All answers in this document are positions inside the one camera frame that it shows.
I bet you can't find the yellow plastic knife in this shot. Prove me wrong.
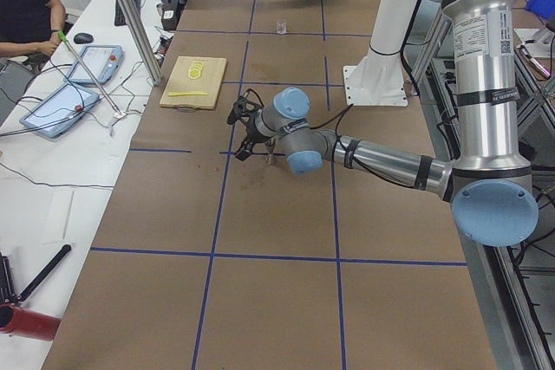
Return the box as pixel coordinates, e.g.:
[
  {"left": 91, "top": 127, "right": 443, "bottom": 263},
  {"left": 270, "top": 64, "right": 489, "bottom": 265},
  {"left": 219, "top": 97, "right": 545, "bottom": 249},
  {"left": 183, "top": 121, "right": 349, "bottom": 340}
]
[{"left": 167, "top": 90, "right": 209, "bottom": 97}]

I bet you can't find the blue teach pendant far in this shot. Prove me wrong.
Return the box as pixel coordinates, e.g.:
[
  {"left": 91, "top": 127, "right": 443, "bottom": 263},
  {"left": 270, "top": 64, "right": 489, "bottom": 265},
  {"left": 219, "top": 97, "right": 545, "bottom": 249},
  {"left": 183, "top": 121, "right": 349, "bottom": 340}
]
[{"left": 68, "top": 44, "right": 123, "bottom": 86}]

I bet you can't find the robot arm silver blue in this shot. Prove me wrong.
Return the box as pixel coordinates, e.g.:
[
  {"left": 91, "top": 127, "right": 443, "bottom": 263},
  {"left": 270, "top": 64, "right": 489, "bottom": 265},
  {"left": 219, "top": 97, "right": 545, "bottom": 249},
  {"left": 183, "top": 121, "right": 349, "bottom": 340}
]
[{"left": 227, "top": 0, "right": 539, "bottom": 247}]

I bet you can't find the black handle tool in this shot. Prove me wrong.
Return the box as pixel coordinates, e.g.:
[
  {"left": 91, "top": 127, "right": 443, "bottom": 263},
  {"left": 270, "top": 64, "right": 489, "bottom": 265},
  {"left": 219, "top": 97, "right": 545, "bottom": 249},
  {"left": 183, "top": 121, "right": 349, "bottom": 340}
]
[{"left": 18, "top": 244, "right": 72, "bottom": 302}]

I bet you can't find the silver reacher stick green handle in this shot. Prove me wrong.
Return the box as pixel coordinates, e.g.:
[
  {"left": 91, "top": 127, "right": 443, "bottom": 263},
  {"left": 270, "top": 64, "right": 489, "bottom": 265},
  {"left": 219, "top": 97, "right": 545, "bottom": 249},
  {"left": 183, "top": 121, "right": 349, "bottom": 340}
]
[{"left": 56, "top": 30, "right": 127, "bottom": 120}]

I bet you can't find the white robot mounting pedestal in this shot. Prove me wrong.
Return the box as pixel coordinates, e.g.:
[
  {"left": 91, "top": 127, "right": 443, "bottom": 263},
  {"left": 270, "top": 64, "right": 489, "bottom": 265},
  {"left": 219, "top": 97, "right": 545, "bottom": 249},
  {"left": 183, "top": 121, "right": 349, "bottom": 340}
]
[{"left": 343, "top": 0, "right": 418, "bottom": 107}]

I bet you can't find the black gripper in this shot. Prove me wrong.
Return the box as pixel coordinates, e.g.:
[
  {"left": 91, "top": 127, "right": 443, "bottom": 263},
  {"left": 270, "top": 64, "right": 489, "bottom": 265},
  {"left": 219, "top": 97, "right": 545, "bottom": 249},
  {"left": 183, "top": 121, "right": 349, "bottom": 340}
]
[{"left": 234, "top": 120, "right": 265, "bottom": 160}]

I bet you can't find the black computer mouse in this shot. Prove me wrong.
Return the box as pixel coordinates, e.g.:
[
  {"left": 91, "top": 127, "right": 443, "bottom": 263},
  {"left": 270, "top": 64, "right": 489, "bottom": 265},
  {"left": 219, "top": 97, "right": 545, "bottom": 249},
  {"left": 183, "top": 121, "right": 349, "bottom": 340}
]
[{"left": 73, "top": 32, "right": 94, "bottom": 44}]

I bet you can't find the bamboo cutting board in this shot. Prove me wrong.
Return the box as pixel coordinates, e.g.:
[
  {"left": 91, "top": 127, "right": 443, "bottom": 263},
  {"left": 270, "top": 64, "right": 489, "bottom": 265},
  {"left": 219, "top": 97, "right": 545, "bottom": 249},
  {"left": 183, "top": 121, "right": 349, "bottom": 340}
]
[{"left": 160, "top": 56, "right": 227, "bottom": 110}]

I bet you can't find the blue teach pendant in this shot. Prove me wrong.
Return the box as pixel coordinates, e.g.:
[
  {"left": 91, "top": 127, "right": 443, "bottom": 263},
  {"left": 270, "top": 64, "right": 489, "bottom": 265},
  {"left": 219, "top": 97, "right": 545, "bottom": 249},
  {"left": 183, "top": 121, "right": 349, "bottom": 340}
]
[
  {"left": 19, "top": 83, "right": 100, "bottom": 139},
  {"left": 68, "top": 44, "right": 123, "bottom": 86}
]

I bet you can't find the seated person black shirt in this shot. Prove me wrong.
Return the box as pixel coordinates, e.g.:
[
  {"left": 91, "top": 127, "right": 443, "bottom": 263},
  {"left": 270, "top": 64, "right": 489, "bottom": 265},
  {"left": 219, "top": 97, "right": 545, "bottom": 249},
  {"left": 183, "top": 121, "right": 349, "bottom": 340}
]
[{"left": 1, "top": 0, "right": 67, "bottom": 58}]

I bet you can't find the black keyboard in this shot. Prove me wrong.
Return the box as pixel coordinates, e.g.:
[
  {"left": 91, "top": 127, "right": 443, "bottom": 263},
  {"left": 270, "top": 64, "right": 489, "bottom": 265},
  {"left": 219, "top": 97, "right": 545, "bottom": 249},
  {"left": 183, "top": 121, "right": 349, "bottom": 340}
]
[{"left": 114, "top": 0, "right": 142, "bottom": 27}]

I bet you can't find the blue teach pendant near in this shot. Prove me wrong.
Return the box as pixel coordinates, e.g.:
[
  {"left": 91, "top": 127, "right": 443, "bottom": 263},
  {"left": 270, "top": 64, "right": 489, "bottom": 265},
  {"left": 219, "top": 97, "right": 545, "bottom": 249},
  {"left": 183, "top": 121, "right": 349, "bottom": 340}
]
[{"left": 19, "top": 83, "right": 100, "bottom": 139}]

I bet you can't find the clear glass measuring cup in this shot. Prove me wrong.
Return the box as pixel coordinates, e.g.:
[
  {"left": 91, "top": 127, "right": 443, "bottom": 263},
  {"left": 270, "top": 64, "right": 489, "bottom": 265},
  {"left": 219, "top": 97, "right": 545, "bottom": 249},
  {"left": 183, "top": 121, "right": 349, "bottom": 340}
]
[{"left": 276, "top": 19, "right": 287, "bottom": 35}]

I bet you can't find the red cylinder bottle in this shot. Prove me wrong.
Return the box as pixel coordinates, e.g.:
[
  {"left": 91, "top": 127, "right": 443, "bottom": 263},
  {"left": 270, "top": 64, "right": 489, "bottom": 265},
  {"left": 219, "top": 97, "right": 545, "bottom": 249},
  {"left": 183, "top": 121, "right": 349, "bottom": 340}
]
[{"left": 1, "top": 304, "right": 61, "bottom": 341}]

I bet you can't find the aluminium frame post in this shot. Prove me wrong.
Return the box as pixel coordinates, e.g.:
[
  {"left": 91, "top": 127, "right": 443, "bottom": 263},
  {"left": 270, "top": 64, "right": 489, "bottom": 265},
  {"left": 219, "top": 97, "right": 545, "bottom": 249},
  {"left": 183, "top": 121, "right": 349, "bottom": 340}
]
[{"left": 117, "top": 0, "right": 162, "bottom": 86}]

